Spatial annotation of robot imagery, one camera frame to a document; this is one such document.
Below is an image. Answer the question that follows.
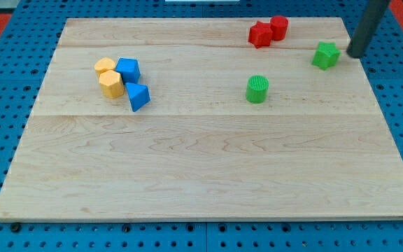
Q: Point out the light wooden board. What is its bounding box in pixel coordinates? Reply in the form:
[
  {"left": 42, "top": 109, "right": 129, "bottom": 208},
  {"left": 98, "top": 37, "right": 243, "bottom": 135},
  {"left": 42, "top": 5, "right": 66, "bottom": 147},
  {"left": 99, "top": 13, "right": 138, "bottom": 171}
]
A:
[{"left": 0, "top": 17, "right": 403, "bottom": 223}]

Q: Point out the yellow round block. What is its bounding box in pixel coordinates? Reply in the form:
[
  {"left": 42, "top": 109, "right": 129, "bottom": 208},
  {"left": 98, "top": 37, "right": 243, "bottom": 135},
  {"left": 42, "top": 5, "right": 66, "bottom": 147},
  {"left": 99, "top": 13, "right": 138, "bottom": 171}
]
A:
[{"left": 94, "top": 57, "right": 116, "bottom": 77}]

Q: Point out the blue cube block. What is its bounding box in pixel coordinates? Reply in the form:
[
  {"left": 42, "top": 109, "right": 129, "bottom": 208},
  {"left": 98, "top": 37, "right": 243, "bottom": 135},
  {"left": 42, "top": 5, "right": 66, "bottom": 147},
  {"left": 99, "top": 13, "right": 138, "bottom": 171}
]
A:
[{"left": 115, "top": 58, "right": 141, "bottom": 83}]

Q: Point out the yellow hexagon block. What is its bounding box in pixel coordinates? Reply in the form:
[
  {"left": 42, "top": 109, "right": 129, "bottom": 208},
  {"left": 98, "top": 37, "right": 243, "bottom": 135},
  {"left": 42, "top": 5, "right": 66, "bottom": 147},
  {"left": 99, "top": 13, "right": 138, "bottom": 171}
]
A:
[{"left": 99, "top": 70, "right": 125, "bottom": 99}]

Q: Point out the blue triangular prism block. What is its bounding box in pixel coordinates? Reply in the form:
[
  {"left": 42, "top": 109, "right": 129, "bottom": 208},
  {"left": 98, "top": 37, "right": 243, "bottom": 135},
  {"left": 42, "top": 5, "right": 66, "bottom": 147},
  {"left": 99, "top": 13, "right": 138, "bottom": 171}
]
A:
[{"left": 126, "top": 83, "right": 150, "bottom": 112}]

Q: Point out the green cylinder block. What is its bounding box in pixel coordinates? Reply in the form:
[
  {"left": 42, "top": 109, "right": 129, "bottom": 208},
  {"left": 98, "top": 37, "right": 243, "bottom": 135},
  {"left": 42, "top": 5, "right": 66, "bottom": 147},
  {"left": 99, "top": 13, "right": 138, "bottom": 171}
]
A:
[{"left": 246, "top": 75, "right": 269, "bottom": 104}]

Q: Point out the red cylinder block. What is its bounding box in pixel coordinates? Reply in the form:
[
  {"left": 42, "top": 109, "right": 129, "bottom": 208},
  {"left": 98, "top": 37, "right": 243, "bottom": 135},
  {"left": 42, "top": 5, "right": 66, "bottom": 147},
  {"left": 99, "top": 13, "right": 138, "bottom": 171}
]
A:
[{"left": 270, "top": 15, "right": 289, "bottom": 41}]

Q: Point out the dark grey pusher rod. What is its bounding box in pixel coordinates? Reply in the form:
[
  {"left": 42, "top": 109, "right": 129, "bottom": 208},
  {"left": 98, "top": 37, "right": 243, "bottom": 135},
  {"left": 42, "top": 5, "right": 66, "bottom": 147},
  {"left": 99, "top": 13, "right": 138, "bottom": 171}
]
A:
[{"left": 346, "top": 0, "right": 390, "bottom": 59}]

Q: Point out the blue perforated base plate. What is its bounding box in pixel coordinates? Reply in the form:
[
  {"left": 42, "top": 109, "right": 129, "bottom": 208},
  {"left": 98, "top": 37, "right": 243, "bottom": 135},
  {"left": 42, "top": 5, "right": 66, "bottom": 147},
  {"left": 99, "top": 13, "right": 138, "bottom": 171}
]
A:
[{"left": 0, "top": 1, "right": 403, "bottom": 251}]

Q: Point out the red star block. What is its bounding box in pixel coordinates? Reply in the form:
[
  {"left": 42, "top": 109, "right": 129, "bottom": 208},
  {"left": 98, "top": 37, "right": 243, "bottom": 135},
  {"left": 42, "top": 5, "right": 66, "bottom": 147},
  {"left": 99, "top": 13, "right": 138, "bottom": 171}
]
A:
[{"left": 248, "top": 21, "right": 273, "bottom": 48}]

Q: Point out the green star block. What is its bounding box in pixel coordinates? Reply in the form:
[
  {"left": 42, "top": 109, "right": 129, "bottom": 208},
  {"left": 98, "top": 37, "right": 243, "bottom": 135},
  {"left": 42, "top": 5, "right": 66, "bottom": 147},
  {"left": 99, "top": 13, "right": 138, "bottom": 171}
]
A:
[{"left": 311, "top": 41, "right": 341, "bottom": 71}]

